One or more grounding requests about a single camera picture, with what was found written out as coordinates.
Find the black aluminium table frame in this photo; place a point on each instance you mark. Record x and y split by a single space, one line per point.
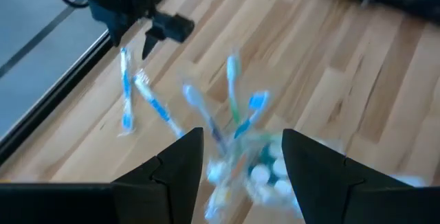
51 97

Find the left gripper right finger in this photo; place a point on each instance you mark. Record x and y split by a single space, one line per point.
343 196

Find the clear plastic bag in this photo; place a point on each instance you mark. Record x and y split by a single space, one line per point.
251 176

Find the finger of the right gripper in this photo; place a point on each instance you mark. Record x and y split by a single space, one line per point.
148 47

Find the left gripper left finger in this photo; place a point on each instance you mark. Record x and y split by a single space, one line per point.
137 196

